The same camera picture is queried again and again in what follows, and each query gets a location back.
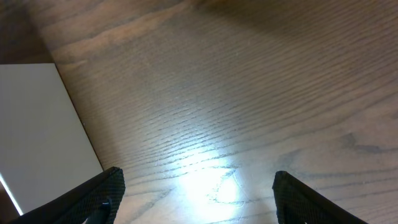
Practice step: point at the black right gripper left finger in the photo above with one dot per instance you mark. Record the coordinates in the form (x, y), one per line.
(95, 201)

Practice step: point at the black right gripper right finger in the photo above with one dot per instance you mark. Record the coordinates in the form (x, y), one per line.
(298, 203)

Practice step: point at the white cardboard box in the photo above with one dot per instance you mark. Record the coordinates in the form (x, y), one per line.
(45, 151)

